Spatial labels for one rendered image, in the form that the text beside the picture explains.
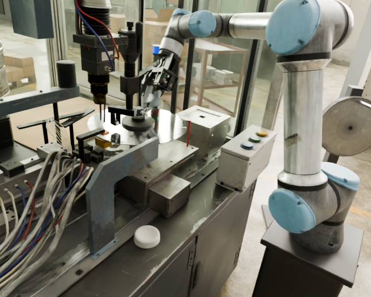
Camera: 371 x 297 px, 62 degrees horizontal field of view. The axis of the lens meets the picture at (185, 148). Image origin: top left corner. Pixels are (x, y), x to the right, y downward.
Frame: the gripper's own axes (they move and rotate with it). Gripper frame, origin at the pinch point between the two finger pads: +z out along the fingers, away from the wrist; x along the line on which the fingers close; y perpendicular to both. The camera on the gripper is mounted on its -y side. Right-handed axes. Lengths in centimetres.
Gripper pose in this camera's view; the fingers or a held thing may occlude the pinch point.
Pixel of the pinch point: (144, 108)
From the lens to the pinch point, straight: 107.5
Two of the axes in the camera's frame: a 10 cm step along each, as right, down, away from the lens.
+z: -3.5, 9.4, -0.3
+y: 6.5, 2.2, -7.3
